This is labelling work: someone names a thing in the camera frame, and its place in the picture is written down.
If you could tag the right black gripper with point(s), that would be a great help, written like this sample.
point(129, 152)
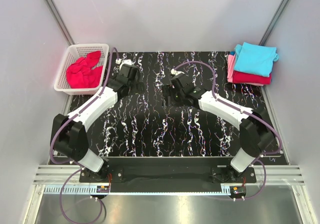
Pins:
point(169, 90)

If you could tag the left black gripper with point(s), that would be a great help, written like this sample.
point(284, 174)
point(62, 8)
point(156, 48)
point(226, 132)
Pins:
point(139, 86)

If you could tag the red t-shirt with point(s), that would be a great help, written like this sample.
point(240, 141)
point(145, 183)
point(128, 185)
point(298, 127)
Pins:
point(242, 78)
point(84, 73)

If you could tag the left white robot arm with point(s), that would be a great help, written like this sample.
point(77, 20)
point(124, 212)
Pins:
point(69, 132)

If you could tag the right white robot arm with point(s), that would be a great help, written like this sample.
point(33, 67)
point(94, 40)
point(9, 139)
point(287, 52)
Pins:
point(253, 125)

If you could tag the black marbled table mat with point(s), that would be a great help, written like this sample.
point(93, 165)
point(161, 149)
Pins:
point(69, 136)

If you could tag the white plastic perforated basket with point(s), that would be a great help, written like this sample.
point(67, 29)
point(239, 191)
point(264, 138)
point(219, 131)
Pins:
point(71, 55)

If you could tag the folded pink t-shirt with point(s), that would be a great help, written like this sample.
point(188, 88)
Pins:
point(230, 67)

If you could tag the folded red t-shirt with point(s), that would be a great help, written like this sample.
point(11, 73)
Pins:
point(242, 78)

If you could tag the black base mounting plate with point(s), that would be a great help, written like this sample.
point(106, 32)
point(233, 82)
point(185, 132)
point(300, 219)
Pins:
point(166, 175)

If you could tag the folded cyan t-shirt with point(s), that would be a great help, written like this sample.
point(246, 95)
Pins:
point(255, 59)

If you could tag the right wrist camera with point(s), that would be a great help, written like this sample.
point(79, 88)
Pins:
point(176, 72)

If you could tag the aluminium extrusion rail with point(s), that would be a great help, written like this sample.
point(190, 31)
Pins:
point(274, 175)

